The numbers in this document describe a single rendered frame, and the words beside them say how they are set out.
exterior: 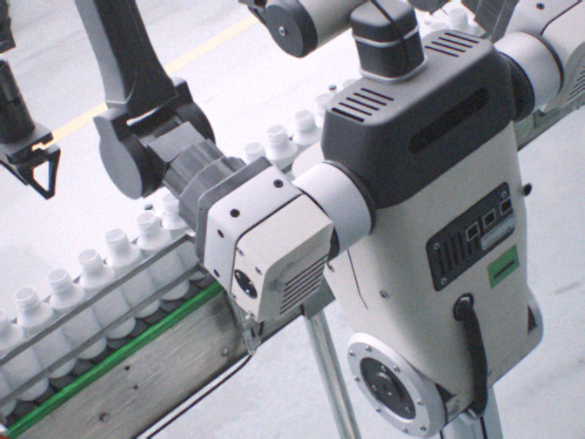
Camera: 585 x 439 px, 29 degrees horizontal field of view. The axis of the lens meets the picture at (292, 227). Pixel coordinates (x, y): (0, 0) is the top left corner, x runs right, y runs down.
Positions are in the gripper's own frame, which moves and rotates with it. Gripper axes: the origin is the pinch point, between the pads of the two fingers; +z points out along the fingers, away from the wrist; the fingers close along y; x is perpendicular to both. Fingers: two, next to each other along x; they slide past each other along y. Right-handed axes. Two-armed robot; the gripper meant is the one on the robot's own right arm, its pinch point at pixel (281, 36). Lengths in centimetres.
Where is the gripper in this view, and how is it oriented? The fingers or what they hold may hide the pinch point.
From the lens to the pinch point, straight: 180.9
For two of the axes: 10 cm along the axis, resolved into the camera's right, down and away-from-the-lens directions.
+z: 2.3, 7.8, 5.8
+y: -6.3, -3.4, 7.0
